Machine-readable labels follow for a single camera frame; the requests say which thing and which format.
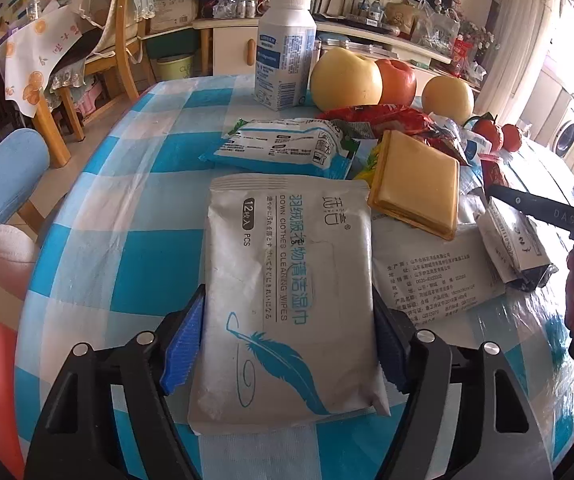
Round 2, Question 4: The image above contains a blue wet wipes pack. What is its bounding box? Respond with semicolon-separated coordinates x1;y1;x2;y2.
199;117;360;181

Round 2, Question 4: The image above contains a brown paper bag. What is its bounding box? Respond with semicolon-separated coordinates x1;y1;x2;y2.
384;2;418;37

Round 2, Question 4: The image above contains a yellow wafer pack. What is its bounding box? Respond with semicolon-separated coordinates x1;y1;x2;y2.
367;130;460;241

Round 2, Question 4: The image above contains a clear plastic bag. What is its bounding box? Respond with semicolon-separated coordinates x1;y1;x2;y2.
412;2;461;47

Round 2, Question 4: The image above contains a red snack wrapper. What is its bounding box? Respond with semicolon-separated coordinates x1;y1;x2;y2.
317;104;473;166

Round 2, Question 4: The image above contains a wooden chair with lace cover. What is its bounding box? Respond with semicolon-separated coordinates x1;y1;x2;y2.
69;0;163;103

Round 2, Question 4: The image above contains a blue cushioned chair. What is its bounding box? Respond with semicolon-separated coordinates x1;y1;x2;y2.
0;128;50;226

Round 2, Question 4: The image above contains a washing machine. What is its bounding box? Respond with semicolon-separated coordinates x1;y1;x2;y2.
554;107;574;159

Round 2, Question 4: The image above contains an orange print cloth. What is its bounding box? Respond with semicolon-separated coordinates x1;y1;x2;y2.
4;10;88;121

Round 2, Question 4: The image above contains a tangerine with leaf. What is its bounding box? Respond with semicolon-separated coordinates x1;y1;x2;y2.
467;114;505;154

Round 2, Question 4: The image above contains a red apple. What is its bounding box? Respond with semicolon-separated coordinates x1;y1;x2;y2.
374;58;418;107

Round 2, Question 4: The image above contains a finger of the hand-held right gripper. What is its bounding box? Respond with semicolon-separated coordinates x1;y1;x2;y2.
487;185;574;231

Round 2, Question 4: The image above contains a small white packet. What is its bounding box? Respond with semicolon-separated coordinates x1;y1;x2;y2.
474;197;558;291

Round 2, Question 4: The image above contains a green bucket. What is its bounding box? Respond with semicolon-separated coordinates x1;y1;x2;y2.
156;55;196;82

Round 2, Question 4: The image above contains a large yellow pear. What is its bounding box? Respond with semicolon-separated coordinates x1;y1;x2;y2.
310;47;384;112

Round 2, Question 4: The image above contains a yellow snack wrapper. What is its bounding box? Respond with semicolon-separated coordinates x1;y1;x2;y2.
352;140;384;186

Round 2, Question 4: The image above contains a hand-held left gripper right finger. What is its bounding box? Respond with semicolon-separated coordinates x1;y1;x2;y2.
373;289;554;480

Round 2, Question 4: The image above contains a white plastic bottle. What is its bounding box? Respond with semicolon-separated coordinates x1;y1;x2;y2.
253;0;318;111

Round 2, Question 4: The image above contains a red packet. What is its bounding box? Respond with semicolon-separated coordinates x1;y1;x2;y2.
481;156;509;192

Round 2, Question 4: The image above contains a white printed paper wrapper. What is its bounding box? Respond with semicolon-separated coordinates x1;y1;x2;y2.
371;190;508;331

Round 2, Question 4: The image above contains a blue checked tablecloth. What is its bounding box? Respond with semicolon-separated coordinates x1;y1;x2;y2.
14;74;574;480

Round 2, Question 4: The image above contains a small yellow pear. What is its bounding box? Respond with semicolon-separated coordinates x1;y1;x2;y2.
421;75;475;120

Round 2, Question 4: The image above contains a cream television cabinet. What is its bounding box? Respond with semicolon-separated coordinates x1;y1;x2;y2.
192;10;483;96

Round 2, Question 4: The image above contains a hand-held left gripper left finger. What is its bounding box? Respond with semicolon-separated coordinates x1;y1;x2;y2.
24;284;208;480

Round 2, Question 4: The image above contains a grey wet wipes pack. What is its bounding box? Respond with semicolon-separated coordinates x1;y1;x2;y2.
187;174;392;436

